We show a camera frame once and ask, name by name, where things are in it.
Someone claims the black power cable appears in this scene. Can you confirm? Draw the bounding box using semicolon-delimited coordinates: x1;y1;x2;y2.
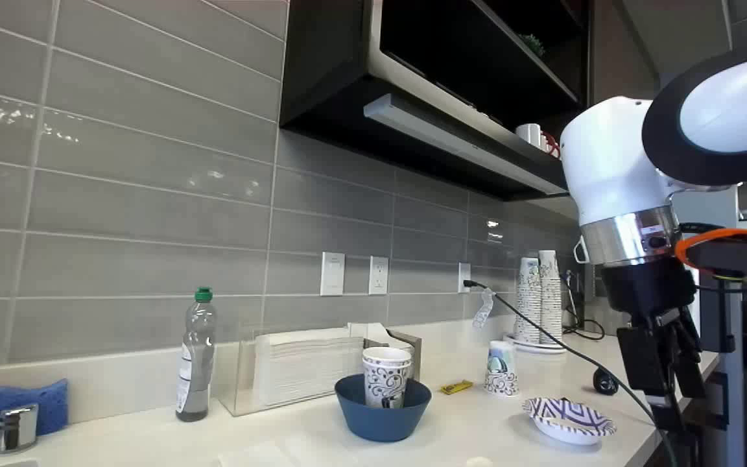
463;278;679;467

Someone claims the under-cabinet light strip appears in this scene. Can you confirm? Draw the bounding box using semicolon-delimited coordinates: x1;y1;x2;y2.
362;91;569;196

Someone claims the blue patterned paper plate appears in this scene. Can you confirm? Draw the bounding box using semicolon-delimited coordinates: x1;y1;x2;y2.
522;394;617;448

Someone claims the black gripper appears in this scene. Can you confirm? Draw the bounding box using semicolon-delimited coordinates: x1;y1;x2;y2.
599;257;707;435

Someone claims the wrist camera with orange mount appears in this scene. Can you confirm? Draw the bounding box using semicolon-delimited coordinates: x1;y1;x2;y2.
672;226;747;287

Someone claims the yellow packet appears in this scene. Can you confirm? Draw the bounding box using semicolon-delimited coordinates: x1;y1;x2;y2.
438;379;477;396

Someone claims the black round knob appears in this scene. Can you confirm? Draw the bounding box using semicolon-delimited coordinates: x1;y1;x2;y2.
591;366;620;396

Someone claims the blue bowl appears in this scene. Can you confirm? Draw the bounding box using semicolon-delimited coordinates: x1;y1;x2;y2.
333;371;433;445

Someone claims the black wall cabinet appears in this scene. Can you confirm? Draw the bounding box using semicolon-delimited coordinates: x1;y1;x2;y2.
277;0;596;201

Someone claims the upside-down patterned paper cup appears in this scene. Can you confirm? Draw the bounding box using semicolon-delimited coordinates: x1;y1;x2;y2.
485;337;518;396

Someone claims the chrome metal fixture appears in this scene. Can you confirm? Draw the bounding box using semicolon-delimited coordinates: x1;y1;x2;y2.
0;401;43;453

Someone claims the white mug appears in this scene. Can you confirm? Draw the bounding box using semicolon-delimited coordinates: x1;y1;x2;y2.
513;122;547;149

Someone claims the clear dish soap bottle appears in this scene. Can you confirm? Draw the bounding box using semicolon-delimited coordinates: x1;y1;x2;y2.
174;285;218;426

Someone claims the clear acrylic holder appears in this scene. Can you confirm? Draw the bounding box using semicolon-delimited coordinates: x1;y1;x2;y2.
216;330;368;418

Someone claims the tall stack of paper cups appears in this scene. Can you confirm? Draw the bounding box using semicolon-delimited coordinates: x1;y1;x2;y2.
513;253;546;346
537;247;565;349

